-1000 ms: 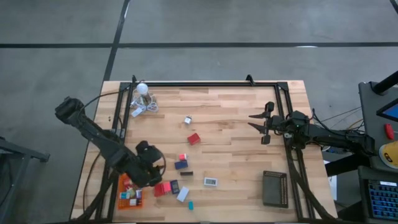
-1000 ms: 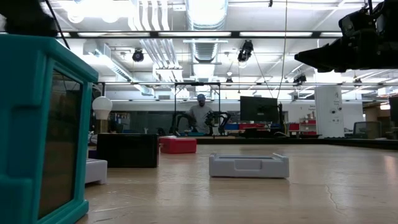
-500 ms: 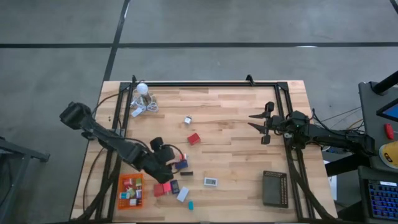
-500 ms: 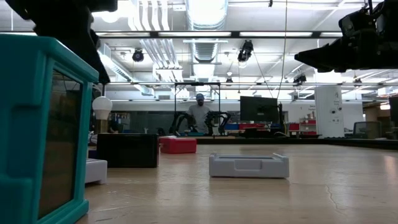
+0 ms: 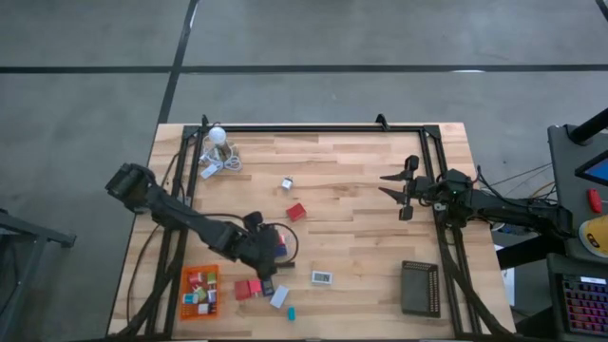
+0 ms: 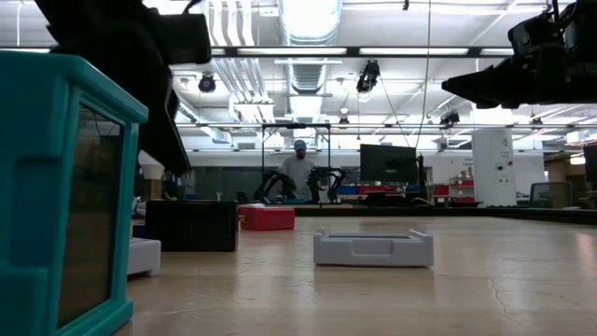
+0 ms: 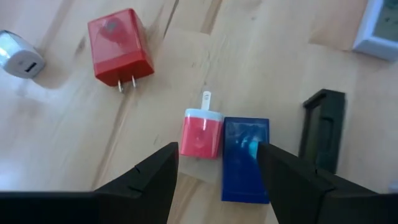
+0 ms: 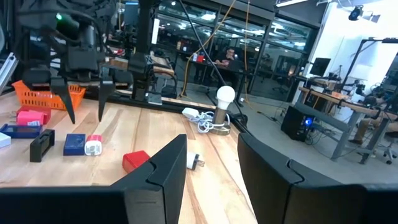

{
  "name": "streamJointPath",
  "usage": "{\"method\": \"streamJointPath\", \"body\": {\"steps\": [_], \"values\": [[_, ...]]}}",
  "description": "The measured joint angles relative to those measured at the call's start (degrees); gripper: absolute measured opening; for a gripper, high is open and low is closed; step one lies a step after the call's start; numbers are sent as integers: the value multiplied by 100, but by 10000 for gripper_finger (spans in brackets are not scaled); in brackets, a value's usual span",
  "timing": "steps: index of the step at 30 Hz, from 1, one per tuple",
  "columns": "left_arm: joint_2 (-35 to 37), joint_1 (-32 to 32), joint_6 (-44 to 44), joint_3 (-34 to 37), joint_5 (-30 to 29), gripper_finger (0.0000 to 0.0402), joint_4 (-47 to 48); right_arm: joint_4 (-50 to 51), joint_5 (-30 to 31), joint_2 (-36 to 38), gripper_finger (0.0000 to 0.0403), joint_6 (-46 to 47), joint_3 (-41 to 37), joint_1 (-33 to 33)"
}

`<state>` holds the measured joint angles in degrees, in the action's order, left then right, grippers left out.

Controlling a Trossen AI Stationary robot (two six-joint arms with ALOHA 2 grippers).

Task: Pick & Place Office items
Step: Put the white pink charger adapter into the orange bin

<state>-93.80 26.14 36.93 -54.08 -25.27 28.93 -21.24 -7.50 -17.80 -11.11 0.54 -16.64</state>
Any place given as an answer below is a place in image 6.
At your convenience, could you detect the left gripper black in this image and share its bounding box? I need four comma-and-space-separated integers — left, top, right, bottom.
35, 0, 192, 176

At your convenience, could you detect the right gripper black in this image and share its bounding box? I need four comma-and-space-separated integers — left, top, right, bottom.
441, 42, 597, 110

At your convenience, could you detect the black rectangular bar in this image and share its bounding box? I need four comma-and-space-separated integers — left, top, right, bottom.
145, 199, 240, 254

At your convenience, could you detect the large red box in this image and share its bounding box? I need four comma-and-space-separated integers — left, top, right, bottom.
239, 204, 297, 232

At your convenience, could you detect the white plastic tray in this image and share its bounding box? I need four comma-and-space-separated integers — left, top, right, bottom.
312, 228, 436, 269

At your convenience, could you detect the wooden lamp base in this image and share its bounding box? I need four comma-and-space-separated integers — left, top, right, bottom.
142, 179, 163, 202

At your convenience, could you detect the black round hanging lamp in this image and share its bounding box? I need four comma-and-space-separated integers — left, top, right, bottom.
197, 72, 217, 94

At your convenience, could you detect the white pillar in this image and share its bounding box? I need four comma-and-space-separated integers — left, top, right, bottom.
470, 128, 518, 208

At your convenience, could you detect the rack with red bins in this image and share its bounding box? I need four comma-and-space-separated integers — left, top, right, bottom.
431, 175, 477, 204

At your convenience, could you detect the pale lavender eraser block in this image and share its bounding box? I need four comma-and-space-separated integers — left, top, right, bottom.
126, 236, 162, 278

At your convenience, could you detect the black background monitor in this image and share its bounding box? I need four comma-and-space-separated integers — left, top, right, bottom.
359, 143, 419, 186

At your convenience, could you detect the teal framed small device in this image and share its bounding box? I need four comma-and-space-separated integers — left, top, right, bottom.
0, 49, 149, 336

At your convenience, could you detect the person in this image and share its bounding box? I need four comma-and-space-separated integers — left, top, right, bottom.
278, 139, 321, 203

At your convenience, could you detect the black overhead light beam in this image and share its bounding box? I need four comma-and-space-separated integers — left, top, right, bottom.
0, 45, 514, 59

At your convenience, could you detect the row of red bins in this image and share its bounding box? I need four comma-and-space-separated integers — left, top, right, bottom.
357, 184, 401, 196

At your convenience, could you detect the thin hanging cable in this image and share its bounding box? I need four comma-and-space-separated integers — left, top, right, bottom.
413, 0, 433, 150

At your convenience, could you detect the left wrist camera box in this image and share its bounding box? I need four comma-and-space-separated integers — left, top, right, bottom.
153, 12, 214, 66

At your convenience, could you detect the black aluminium table frame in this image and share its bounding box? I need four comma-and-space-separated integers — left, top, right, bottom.
279, 203, 597, 227

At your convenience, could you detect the silver ventilation duct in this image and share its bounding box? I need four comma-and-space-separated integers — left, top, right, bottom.
274, 0, 344, 97

